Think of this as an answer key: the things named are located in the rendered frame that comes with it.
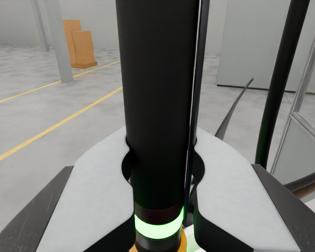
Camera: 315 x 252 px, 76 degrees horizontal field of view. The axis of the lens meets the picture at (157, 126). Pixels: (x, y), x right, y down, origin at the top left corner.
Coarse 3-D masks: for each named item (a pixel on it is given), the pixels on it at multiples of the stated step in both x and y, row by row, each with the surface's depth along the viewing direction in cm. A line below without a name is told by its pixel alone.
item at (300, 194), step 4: (312, 184) 24; (300, 188) 23; (304, 188) 23; (308, 188) 23; (312, 188) 24; (292, 192) 23; (296, 192) 23; (300, 192) 23; (304, 192) 23; (308, 192) 23; (296, 196) 22; (300, 196) 23
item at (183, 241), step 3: (183, 231) 15; (183, 234) 15; (183, 237) 15; (183, 240) 15; (186, 240) 15; (183, 243) 14; (186, 243) 15; (132, 246) 14; (180, 246) 14; (183, 246) 14; (129, 249) 14; (132, 249) 14; (135, 249) 14; (180, 249) 14; (183, 249) 14
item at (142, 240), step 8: (136, 232) 13; (176, 232) 13; (144, 240) 13; (152, 240) 12; (160, 240) 12; (168, 240) 13; (176, 240) 13; (152, 248) 13; (160, 248) 13; (168, 248) 13
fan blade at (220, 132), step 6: (252, 78) 37; (246, 84) 38; (240, 96) 37; (234, 102) 37; (228, 114) 36; (228, 120) 44; (222, 126) 37; (216, 132) 36; (222, 132) 43; (222, 138) 48; (192, 180) 35
